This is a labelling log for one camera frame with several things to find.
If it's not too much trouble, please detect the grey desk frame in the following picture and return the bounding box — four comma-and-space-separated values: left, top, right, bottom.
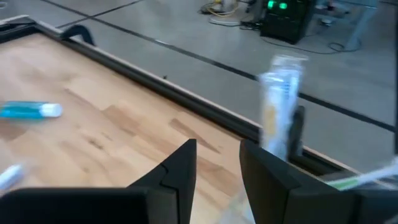
313, 0, 380, 52

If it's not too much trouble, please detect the black computer tower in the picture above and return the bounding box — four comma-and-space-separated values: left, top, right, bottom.
259, 0, 317, 45

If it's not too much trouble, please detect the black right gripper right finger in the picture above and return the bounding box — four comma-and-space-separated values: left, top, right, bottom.
239, 139, 398, 224

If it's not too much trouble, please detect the black curved bracket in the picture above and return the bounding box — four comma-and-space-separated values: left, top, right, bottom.
287, 105, 306, 158
60, 24, 96, 47

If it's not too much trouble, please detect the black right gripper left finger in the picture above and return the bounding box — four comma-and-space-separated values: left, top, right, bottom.
0, 139, 198, 224

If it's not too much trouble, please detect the blue white toothbrush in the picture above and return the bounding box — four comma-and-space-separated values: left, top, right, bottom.
0, 163, 25, 191

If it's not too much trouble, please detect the blue mouthwash bottle white cap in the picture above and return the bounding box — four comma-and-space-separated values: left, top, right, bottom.
0, 101, 63, 119

